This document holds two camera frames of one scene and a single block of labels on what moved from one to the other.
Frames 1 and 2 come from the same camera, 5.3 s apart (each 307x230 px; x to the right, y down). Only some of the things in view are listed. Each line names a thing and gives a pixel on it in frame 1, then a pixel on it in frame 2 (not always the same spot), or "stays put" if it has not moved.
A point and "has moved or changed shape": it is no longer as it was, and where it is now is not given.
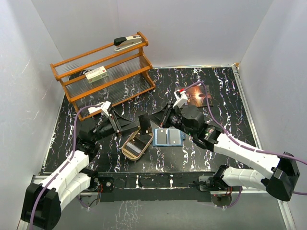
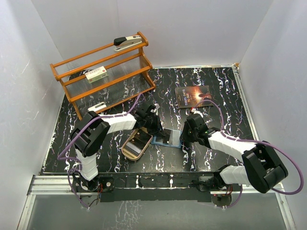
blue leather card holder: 167,137 stays put
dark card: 145,124 has moved or changed shape
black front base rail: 131,186 stays put
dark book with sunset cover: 196,96 stays put
